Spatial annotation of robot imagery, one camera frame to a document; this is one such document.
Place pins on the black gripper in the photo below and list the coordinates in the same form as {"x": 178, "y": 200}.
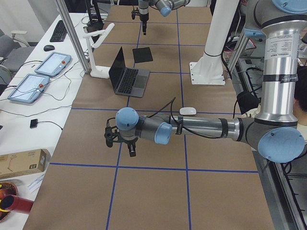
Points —
{"x": 144, "y": 17}
{"x": 129, "y": 142}

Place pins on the black mouse pad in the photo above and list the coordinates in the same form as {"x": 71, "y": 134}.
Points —
{"x": 142, "y": 55}

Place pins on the grey laptop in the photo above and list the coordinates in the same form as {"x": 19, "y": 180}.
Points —
{"x": 127, "y": 81}

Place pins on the white computer mouse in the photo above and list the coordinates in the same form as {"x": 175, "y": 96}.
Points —
{"x": 187, "y": 111}

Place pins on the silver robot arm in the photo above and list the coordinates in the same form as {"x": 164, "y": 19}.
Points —
{"x": 163, "y": 6}
{"x": 273, "y": 131}

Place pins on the black desk mouse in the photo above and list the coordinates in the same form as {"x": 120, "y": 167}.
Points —
{"x": 48, "y": 48}

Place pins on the black keyboard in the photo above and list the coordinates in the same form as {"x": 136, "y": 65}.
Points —
{"x": 59, "y": 33}

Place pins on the far teach pendant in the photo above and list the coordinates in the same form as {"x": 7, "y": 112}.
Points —
{"x": 53, "y": 64}

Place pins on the teach pendant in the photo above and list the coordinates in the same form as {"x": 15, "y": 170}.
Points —
{"x": 29, "y": 89}
{"x": 53, "y": 64}

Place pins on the small black device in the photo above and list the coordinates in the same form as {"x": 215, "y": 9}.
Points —
{"x": 33, "y": 123}

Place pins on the cardboard box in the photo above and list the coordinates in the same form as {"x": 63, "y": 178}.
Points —
{"x": 23, "y": 163}

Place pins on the near teach pendant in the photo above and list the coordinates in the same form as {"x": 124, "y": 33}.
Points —
{"x": 29, "y": 89}

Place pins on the red cylinder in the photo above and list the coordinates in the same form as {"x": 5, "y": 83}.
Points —
{"x": 15, "y": 203}

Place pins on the person in cream hoodie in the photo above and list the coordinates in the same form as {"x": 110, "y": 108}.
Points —
{"x": 300, "y": 104}

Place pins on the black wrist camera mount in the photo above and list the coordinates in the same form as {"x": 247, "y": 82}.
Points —
{"x": 134, "y": 13}

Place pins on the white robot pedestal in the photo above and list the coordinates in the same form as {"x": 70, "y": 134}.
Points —
{"x": 209, "y": 69}

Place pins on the aluminium frame post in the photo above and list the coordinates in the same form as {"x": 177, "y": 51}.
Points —
{"x": 64, "y": 13}

